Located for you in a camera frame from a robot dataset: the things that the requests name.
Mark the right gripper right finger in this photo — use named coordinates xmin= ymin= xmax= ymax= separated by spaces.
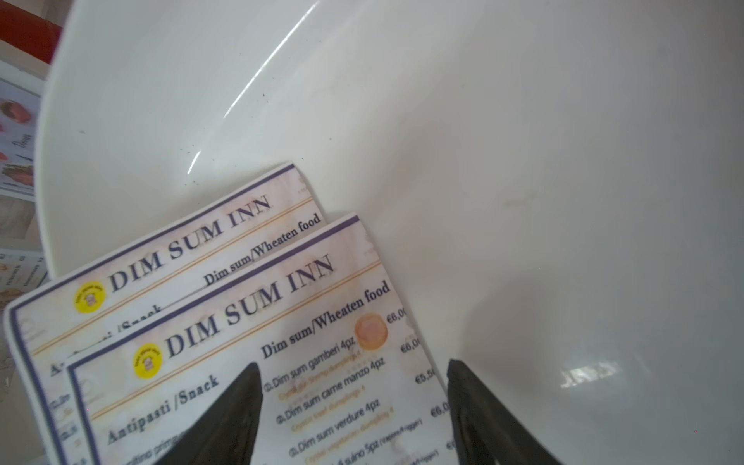
xmin=447 ymin=360 xmax=560 ymax=465

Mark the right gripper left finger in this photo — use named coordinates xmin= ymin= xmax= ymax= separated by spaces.
xmin=158 ymin=362 xmax=264 ymax=465

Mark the dim sum menu sheet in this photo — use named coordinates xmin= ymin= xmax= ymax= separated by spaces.
xmin=4 ymin=163 xmax=326 ymax=464
xmin=67 ymin=214 xmax=457 ymax=464

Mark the white menu holder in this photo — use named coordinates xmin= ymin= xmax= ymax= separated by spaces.
xmin=1 ymin=61 xmax=44 ymax=202
xmin=0 ymin=248 xmax=48 ymax=311

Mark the white plastic tray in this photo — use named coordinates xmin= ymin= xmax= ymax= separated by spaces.
xmin=36 ymin=1 xmax=743 ymax=464

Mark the red pen cup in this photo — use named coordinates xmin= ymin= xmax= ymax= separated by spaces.
xmin=1 ymin=1 xmax=63 ymax=65

